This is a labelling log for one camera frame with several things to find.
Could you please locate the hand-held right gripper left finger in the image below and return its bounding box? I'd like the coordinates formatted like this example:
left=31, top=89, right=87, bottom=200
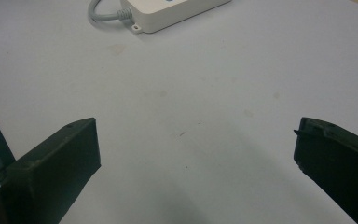
left=0, top=117, right=102, bottom=224

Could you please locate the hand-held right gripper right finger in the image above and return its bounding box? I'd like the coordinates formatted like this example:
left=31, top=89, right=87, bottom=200
left=293, top=117, right=358, bottom=224

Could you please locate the white power strip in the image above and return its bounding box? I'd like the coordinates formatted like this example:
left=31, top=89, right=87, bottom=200
left=119, top=0, right=232, bottom=35

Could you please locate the grey power strip cable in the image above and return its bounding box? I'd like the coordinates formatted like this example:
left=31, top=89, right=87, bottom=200
left=88, top=0, right=133, bottom=23

